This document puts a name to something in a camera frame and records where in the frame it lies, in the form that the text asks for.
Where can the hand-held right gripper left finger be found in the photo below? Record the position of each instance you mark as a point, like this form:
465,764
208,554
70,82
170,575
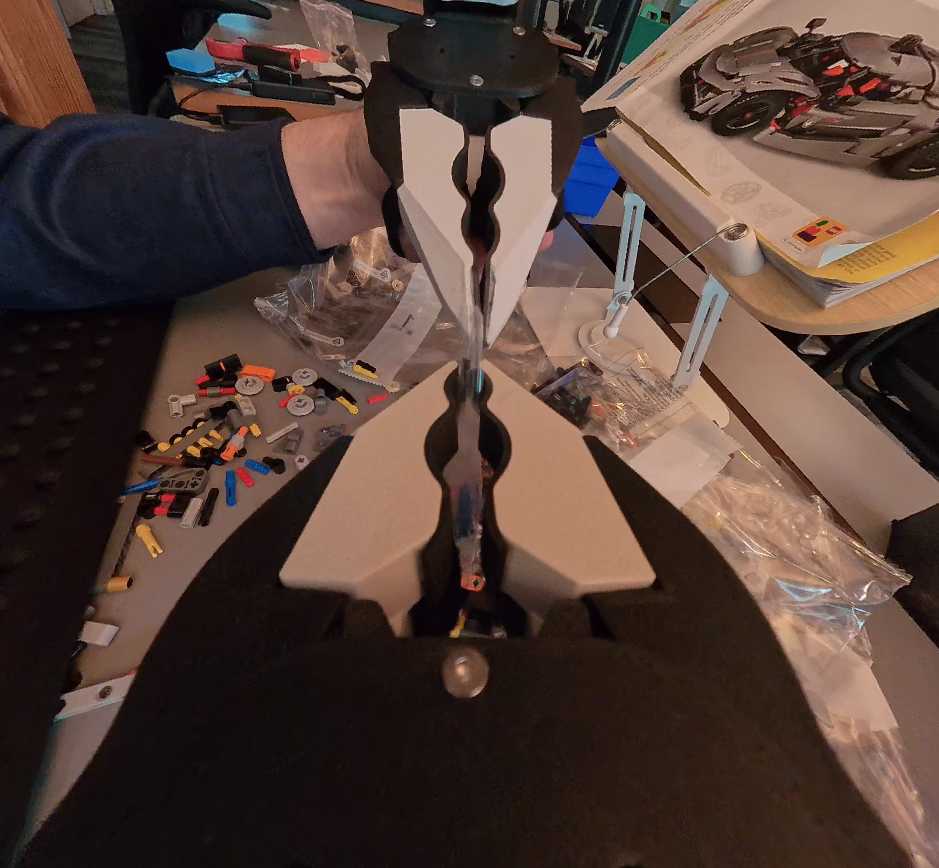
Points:
367,508

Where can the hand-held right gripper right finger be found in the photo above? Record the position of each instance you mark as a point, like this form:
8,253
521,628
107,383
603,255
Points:
572,508

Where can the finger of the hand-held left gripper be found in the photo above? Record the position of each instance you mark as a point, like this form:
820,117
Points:
433,200
528,200

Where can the small clear lego bag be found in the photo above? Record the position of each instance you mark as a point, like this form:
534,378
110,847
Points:
469,442

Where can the person's left forearm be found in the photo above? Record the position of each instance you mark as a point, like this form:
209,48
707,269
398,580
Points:
147,215

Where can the pile of loose lego pieces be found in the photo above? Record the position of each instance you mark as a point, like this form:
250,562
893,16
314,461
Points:
233,442

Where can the long light grey lego beam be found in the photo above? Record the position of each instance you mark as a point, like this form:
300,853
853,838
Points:
95,696

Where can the person's left hand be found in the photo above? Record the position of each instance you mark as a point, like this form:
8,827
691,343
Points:
330,178

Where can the small blue crate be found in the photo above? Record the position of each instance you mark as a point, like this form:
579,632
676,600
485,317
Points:
590,175

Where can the torn open clear bag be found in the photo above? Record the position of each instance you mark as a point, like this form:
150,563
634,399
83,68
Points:
411,318

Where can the clear bag with warning print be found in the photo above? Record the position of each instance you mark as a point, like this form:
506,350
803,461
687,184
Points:
645,398

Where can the black sign stand pole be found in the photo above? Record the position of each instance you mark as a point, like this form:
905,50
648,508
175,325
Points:
638,2

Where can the green container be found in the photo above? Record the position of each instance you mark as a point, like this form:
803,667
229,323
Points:
649,35

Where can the clear bag with number strip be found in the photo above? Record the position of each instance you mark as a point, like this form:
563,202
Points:
792,538

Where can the wooden background desk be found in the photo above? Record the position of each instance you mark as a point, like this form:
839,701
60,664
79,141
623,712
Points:
220,98

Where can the blue flat piece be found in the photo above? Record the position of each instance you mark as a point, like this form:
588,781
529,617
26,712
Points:
192,62

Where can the printed car picture sheet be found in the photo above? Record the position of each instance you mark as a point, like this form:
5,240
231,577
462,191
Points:
792,98

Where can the wooden book stand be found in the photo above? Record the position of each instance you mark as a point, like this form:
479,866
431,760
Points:
821,314

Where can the yellow-edged instruction booklet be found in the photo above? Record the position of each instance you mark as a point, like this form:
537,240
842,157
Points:
865,270

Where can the black metal frame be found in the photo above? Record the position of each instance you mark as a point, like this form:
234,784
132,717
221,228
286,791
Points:
880,384

